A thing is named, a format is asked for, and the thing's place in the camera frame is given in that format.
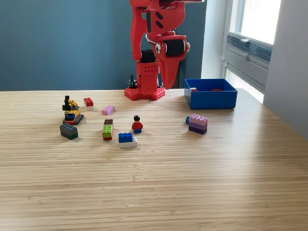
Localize white window frame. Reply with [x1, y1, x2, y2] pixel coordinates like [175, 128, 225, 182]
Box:
[220, 0, 282, 98]

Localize yellow toy digger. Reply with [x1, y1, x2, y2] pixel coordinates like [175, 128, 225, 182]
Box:
[62, 95, 84, 125]

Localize toy figure red shirt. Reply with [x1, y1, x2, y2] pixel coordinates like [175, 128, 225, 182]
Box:
[130, 115, 144, 134]

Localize blue plastic bin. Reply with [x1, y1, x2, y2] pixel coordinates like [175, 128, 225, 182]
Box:
[184, 78, 238, 110]

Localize pink purple brick stack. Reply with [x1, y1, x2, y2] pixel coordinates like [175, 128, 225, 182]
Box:
[188, 114, 209, 135]

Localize blue on white brick stack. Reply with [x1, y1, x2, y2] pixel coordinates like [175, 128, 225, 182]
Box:
[118, 132, 139, 148]

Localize dark grey brick stack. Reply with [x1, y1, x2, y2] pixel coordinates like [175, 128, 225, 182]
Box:
[59, 123, 79, 141]

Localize grey window vent grille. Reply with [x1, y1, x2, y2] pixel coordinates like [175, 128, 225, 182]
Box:
[226, 33, 273, 64]

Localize green brown red brick stack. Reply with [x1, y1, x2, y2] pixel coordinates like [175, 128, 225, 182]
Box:
[102, 118, 114, 141]

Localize red on white brick stack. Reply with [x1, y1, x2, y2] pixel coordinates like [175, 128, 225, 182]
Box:
[83, 97, 95, 112]

